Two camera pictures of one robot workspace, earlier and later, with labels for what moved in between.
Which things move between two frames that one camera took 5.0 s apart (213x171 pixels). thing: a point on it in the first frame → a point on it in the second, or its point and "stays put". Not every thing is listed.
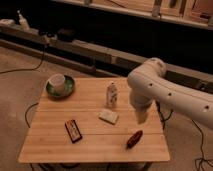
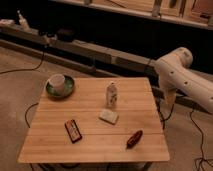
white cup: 58,82 stays put
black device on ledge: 65,35 stays put
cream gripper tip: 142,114 → 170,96
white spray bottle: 23,22 stays put
